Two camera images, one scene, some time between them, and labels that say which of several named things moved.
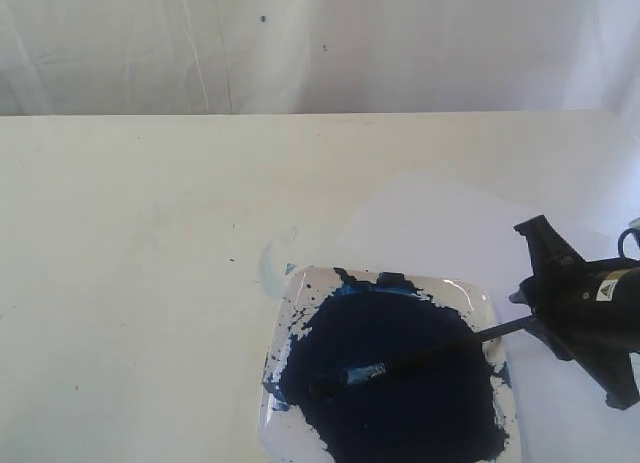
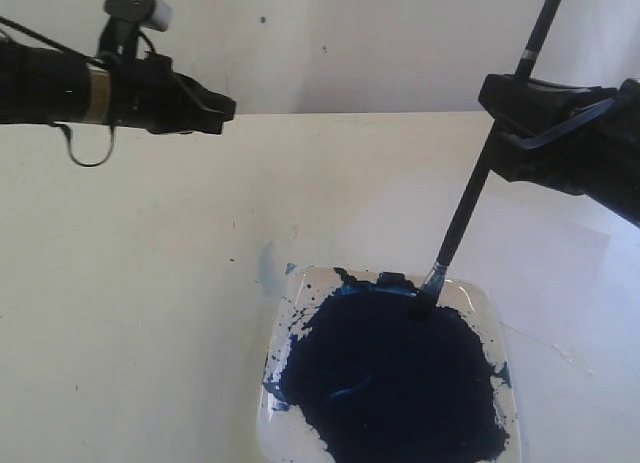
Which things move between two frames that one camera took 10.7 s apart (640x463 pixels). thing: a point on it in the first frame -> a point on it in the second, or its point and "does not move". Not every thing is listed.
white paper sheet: x=468 y=225 does not move
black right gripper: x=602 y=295 -> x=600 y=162
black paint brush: x=349 y=376 -> x=483 y=167
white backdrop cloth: x=85 y=49 does not move
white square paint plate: x=456 y=407 does not move
